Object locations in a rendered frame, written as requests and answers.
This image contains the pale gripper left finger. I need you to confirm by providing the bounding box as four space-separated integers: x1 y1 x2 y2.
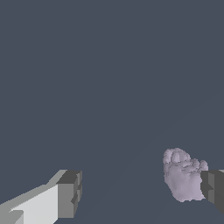
0 169 83 224

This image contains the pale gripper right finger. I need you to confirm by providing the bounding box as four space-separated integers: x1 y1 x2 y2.
199 169 224 216

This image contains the lumpy pale lilac object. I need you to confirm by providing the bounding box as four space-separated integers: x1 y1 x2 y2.
162 147 209 203

